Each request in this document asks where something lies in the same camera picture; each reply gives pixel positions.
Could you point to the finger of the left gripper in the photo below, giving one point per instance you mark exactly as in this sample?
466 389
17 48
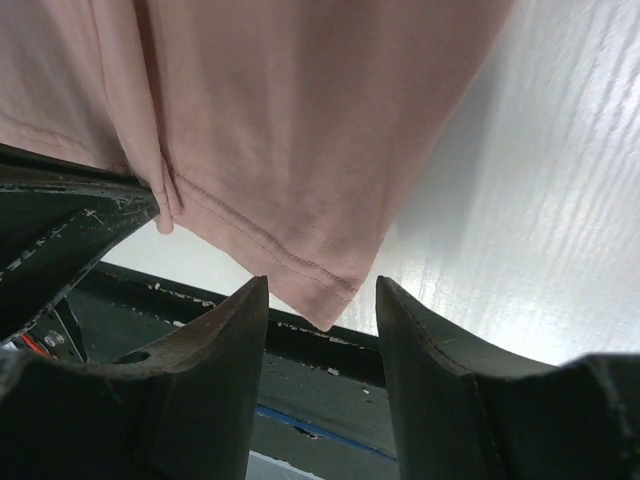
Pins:
58 220

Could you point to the pink t shirt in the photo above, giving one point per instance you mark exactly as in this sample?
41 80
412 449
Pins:
288 134

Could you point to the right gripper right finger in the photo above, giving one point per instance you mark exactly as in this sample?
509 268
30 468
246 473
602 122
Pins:
463 408

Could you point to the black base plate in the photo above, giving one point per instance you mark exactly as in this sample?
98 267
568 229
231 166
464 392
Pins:
322 408

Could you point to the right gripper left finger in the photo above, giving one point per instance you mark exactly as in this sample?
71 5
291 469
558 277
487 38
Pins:
181 407

